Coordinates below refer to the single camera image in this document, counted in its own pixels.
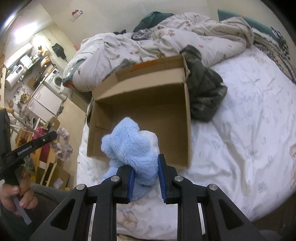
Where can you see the striped knitted blanket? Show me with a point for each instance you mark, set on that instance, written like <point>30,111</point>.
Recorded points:
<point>276,49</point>

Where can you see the person's left hand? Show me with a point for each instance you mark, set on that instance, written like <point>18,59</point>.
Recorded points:
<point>28,199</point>

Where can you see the brown cardboard box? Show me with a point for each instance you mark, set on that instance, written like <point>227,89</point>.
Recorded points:
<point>154,94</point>

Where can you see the light blue fluffy plush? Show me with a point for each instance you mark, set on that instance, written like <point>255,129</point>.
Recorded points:
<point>128,145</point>

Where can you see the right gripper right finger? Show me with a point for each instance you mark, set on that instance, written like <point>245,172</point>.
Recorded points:
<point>166,176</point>

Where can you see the white floral bed sheet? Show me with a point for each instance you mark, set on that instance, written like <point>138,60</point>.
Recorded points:
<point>247,149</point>

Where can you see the wooden drying rack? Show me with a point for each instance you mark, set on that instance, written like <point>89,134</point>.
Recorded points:
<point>40,162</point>

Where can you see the checked beige duvet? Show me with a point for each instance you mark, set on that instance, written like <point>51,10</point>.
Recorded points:
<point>101,54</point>

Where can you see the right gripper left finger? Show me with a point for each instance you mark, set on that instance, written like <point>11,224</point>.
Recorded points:
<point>124,191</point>

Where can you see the beige floral scrunchie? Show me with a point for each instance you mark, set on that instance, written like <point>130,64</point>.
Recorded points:
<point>62,147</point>

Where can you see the dark camouflage garment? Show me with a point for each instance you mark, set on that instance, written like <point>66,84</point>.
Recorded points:
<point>205,86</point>

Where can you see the white washing machine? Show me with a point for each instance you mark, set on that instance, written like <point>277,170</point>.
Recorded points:
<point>54,79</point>

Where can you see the white kitchen cabinet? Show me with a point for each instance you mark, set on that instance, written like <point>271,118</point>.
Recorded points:
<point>44,103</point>

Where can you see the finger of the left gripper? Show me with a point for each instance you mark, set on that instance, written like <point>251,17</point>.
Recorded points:
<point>29,147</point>

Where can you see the dark green sleeve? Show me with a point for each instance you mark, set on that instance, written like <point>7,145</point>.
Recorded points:
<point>38,202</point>

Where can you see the teal pillow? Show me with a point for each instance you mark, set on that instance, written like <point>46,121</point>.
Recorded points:
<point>249,23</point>

